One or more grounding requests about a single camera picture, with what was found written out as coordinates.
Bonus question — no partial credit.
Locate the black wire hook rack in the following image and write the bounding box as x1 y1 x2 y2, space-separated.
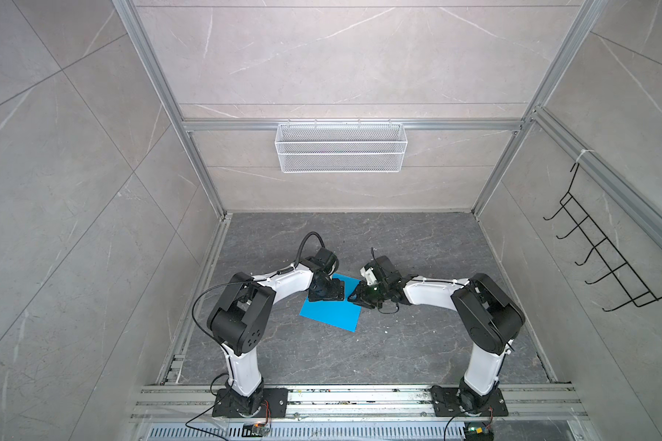
542 164 662 312

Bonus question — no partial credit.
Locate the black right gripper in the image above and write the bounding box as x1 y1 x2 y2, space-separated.
346 280 389 309

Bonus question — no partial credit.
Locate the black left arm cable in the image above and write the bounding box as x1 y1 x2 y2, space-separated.
183 230 325 441

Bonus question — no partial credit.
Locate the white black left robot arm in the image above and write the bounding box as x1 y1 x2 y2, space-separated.
206 247 345 399

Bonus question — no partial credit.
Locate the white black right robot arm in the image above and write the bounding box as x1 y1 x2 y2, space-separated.
349 255 526 400

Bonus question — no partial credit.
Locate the white wire mesh basket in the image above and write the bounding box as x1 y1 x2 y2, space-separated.
275 122 408 174

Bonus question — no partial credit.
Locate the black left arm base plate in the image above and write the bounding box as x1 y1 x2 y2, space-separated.
211 388 290 418

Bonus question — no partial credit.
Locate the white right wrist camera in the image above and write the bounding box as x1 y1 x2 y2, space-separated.
360 266 378 287

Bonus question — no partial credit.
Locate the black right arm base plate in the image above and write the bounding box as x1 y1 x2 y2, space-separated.
428 383 509 417

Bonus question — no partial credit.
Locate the aluminium frame rail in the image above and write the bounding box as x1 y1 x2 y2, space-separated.
156 213 233 386

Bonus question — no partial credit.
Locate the aluminium front rail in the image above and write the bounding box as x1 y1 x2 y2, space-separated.
127 384 588 423

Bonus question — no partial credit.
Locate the blue square paper sheet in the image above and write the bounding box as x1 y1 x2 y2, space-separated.
300 275 362 333

